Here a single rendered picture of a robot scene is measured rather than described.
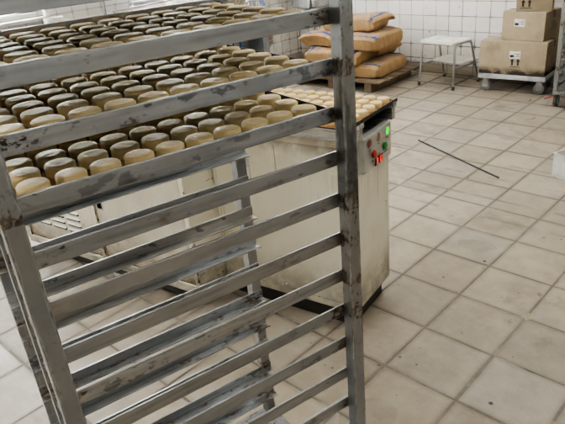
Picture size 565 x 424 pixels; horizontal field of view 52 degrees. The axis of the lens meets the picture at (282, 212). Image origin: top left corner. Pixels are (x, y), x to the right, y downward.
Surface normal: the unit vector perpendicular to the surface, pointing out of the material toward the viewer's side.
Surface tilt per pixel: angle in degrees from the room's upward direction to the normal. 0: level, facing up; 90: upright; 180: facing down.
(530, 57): 89
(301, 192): 90
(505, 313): 0
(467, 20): 90
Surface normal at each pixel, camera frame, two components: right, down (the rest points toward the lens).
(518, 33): -0.73, 0.40
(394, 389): -0.08, -0.90
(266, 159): -0.55, 0.40
